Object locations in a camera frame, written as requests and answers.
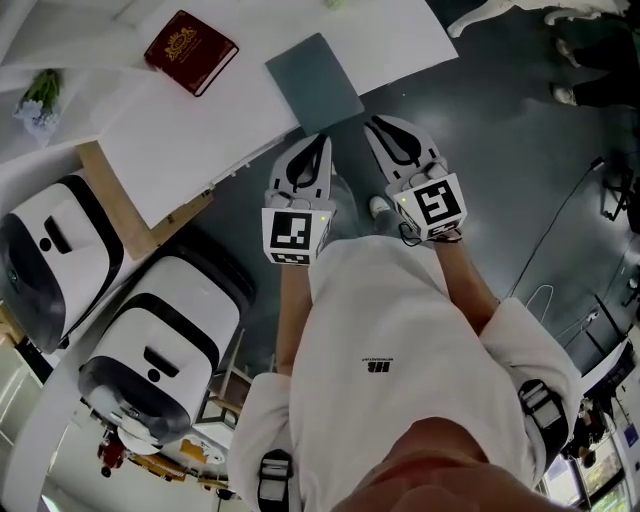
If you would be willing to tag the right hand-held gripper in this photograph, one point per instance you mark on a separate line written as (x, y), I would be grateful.
(437, 200)

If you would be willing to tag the person's right forearm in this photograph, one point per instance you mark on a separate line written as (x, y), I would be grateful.
(465, 280)

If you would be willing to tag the brown cardboard box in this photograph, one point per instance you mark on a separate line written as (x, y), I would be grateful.
(115, 200)

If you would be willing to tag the wooden chair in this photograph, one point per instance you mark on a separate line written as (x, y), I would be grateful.
(225, 387)

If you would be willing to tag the red hardcover book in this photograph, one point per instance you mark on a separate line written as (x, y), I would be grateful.
(190, 50)

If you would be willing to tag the white desk with drawers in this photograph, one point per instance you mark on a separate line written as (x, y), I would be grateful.
(175, 130)

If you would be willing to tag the white power strip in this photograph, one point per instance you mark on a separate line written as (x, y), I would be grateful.
(592, 317)

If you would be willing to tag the red canister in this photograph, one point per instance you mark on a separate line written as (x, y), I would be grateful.
(112, 452)

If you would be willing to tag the person's right white shoe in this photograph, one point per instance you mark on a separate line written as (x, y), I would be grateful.
(379, 204)

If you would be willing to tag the glass window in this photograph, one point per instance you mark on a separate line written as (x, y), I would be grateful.
(605, 470)

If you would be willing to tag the person's face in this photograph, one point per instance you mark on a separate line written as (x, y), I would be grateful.
(440, 475)

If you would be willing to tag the grey notebook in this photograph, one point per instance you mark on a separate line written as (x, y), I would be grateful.
(315, 85)

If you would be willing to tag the white and black robot machine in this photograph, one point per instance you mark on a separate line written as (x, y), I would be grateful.
(175, 320)
(35, 260)

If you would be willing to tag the person's left forearm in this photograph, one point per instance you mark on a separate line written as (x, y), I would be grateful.
(292, 320)

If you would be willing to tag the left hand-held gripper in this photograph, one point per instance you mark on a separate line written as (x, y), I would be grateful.
(290, 232)

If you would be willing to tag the person's white shirt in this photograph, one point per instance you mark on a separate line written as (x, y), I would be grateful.
(400, 310)

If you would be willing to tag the blue flower bunch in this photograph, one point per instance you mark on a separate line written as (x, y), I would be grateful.
(37, 112)

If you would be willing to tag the black tripod stand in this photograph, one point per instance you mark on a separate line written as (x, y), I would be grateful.
(620, 190)

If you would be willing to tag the person's grey trousers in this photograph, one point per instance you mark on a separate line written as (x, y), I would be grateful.
(345, 210)

